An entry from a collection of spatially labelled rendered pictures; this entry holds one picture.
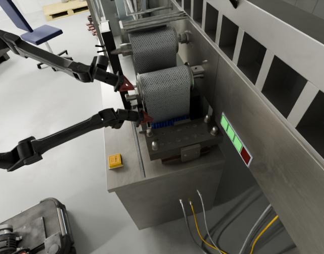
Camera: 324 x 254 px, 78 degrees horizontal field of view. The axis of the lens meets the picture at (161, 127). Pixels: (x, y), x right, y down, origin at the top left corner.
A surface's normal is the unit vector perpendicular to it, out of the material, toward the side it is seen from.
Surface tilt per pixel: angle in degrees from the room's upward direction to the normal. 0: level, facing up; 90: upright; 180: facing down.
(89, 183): 0
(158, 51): 92
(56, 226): 0
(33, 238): 0
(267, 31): 90
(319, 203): 90
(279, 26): 90
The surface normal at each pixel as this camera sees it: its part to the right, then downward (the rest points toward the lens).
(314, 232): -0.97, 0.23
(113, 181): -0.09, -0.66
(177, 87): 0.23, 0.71
